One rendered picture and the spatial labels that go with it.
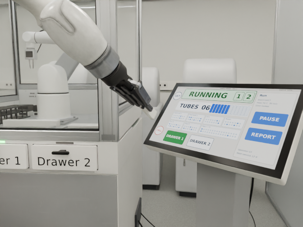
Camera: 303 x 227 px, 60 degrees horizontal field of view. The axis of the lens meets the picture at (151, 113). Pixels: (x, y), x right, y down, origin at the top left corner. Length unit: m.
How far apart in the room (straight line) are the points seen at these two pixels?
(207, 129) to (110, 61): 0.41
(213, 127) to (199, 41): 3.39
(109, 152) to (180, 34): 3.30
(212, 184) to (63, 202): 0.68
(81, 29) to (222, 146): 0.53
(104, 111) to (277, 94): 0.67
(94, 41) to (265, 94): 0.56
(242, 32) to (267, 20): 0.39
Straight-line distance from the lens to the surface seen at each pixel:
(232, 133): 0.87
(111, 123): 1.14
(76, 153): 1.19
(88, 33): 0.66
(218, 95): 0.99
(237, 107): 0.92
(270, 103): 0.89
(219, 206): 1.02
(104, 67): 0.70
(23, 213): 1.42
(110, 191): 1.23
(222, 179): 0.98
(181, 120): 1.00
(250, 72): 4.28
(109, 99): 1.13
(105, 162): 1.18
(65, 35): 0.66
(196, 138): 0.91
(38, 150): 1.26
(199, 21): 4.29
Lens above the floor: 1.21
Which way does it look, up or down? 7 degrees down
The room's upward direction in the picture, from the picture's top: straight up
